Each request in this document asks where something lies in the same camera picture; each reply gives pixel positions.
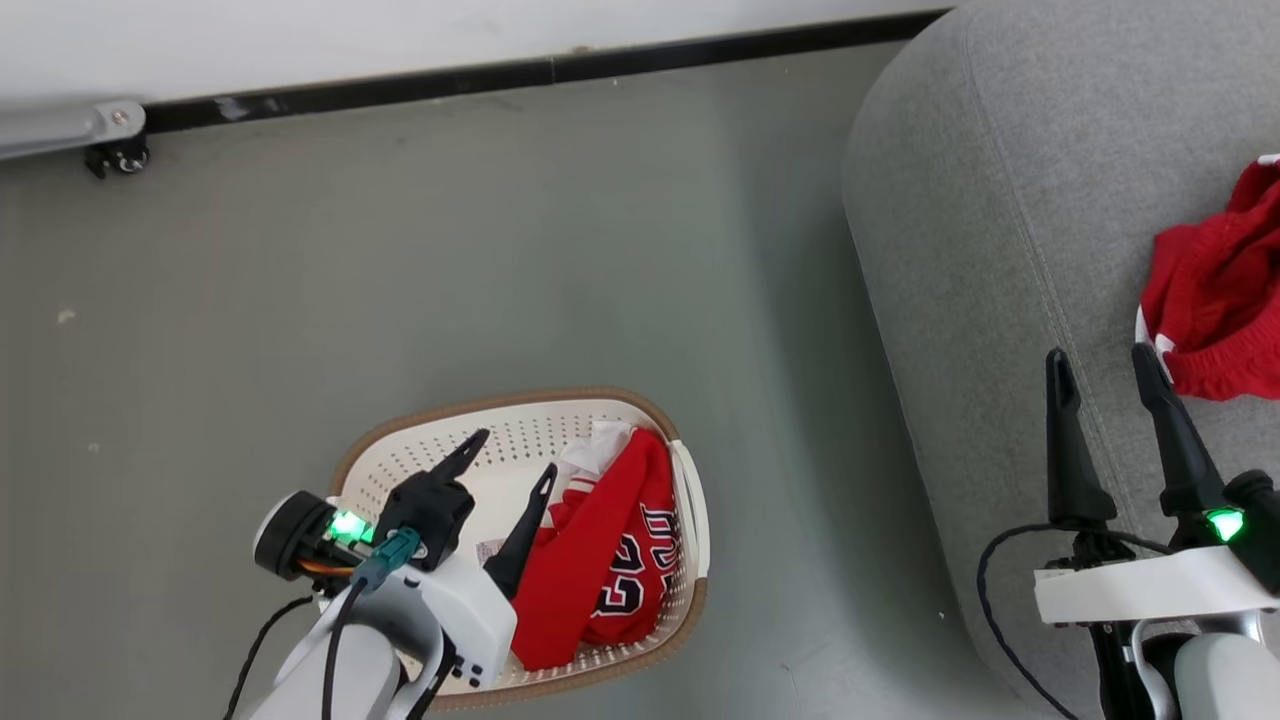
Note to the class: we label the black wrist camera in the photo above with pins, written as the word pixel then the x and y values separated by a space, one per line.
pixel 1260 530
pixel 425 515

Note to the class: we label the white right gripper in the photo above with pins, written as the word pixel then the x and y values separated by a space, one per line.
pixel 1140 595

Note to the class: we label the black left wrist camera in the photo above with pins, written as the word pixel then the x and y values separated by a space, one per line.
pixel 425 515

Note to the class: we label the grey fabric sofa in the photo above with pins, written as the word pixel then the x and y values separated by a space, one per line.
pixel 1000 200

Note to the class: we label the cream plastic laundry basket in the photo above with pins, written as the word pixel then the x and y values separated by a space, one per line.
pixel 540 425

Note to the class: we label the red shorts with white stripes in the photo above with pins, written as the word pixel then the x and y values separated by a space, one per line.
pixel 1220 280

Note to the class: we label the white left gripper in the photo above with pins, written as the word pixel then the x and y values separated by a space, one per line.
pixel 470 610

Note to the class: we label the small black caster wheel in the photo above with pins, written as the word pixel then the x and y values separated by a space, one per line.
pixel 125 158

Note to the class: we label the black baseboard strip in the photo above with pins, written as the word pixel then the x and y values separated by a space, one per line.
pixel 600 65

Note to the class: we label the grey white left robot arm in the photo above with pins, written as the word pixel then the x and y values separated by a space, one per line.
pixel 365 680

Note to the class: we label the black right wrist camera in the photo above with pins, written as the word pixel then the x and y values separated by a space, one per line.
pixel 1260 530

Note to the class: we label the red basketball jersey number 23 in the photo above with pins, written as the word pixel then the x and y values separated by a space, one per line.
pixel 600 540

